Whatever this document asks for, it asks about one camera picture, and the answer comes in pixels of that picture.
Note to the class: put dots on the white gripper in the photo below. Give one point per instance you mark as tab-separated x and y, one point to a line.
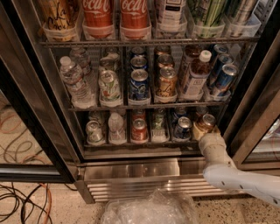
209	142

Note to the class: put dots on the orange can bottom shelf front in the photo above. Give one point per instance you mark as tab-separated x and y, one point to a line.
206	123

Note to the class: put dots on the orange can shelf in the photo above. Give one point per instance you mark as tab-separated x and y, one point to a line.
201	110
206	123

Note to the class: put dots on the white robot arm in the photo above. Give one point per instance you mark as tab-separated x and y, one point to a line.
221	172

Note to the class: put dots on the orange can bottom shelf rear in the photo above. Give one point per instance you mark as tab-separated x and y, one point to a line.
201	110

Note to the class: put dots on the blue can bottom shelf front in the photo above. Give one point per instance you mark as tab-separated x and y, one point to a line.
182	129

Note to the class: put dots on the blue can shelf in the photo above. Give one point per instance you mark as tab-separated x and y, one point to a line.
182	129
177	113

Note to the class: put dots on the blue can bottom shelf rear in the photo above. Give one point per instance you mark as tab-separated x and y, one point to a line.
177	113

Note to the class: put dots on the right fridge glass door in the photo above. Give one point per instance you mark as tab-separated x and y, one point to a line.
255	109

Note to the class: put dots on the fridge glass door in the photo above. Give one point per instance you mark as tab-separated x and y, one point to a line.
31	83
255	109

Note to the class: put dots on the green can bottom shelf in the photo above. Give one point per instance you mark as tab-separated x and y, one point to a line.
158	119

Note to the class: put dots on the gold can middle front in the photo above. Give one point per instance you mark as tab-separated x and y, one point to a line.
166	82

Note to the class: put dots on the gold can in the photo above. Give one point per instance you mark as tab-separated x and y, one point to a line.
165	60
166	82

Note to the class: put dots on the blue slim can front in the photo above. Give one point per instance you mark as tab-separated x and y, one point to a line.
224	79

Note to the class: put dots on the blue slim can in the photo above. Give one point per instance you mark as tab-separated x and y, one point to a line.
222	60
218	49
224	79

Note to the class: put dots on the red can bottom shelf front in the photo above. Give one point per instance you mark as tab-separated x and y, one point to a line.
139	130

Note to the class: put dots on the red can shelf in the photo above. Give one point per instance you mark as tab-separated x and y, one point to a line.
138	114
139	130

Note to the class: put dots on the red can bottom shelf rear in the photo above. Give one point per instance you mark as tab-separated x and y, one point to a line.
138	114

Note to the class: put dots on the blue pepsi can middle front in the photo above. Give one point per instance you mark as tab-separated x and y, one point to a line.
138	85

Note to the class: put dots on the blue pepsi can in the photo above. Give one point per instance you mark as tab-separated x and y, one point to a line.
138	63
138	85

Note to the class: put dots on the water bottle bottom shelf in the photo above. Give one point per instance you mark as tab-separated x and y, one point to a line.
117	133

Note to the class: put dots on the water bottle shelf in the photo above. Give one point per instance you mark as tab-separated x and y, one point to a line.
81	57
117	133
77	86

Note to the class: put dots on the white green can middle front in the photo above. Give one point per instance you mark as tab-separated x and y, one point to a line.
109	86

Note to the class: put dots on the white green can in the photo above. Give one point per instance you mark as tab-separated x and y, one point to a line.
109	86
94	133
96	116

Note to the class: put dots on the white green can bottom front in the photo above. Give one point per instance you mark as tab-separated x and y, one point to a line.
94	133

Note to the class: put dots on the white green can bottom rear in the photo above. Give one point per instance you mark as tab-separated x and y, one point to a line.
96	116

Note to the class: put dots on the green striped can top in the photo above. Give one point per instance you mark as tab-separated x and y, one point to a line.
207	17

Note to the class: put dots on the steel fridge base grille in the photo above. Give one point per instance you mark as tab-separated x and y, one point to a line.
104	181

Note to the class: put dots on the silver striped can top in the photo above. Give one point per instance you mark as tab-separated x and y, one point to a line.
238	14

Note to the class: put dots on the water bottle middle shelf front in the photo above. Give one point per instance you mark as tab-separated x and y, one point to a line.
77	86

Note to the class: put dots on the right coca cola can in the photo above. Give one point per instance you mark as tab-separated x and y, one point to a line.
134	15

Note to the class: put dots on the coca cola can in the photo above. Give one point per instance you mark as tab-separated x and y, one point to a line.
134	15
98	17

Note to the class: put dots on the water bottle middle shelf rear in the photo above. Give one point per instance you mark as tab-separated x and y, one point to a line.
81	57

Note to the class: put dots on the left coca cola can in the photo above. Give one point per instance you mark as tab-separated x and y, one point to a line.
98	17

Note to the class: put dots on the left fridge glass door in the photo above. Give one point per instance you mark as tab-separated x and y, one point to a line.
31	83

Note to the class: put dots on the yellow la croix can top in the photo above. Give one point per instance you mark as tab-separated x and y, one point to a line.
60	16

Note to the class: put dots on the tea bottle white cap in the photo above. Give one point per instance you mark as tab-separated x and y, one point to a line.
196	75

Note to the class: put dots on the tea bottle rear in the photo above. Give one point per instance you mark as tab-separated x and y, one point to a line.
190	53

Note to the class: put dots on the clear plastic bag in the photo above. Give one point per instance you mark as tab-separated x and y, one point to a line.
159	207

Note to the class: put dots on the white label bottle top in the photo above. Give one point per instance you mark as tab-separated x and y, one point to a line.
170	14

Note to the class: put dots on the bottom wire shelf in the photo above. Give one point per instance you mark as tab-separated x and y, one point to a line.
148	144

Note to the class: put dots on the wire shelf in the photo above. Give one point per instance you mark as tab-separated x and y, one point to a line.
152	106
150	42
148	144

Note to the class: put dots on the middle wire shelf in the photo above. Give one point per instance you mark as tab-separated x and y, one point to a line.
152	106

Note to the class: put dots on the top wire shelf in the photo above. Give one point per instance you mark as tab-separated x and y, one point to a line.
150	42

